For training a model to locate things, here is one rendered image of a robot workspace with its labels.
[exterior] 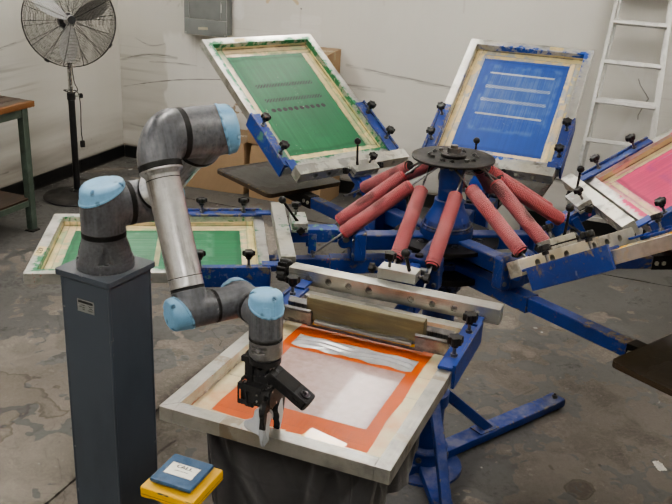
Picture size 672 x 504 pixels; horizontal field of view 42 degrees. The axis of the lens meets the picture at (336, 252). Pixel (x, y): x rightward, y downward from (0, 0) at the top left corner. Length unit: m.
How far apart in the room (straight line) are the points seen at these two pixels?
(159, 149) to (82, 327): 0.68
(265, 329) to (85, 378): 0.76
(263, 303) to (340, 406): 0.46
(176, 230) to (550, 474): 2.29
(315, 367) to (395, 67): 4.51
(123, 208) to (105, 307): 0.26
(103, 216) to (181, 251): 0.44
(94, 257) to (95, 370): 0.32
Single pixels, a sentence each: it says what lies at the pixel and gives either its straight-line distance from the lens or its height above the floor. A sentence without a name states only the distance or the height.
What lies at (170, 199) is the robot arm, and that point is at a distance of 1.90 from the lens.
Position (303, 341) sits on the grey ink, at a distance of 2.48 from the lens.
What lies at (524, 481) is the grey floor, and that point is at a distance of 3.70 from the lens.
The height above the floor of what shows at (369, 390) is 0.95.
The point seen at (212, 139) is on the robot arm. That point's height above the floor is 1.62.
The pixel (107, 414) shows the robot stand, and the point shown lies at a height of 0.80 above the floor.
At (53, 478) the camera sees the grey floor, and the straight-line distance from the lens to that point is 3.66.
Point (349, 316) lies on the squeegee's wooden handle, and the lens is 2.49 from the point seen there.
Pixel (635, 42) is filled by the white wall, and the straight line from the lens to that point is 6.29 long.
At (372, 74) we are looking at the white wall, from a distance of 6.73.
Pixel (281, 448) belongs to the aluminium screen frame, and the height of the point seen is 0.97.
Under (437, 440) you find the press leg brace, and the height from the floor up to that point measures 0.24.
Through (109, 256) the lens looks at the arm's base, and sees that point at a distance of 2.31.
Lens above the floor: 2.10
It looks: 21 degrees down
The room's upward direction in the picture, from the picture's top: 3 degrees clockwise
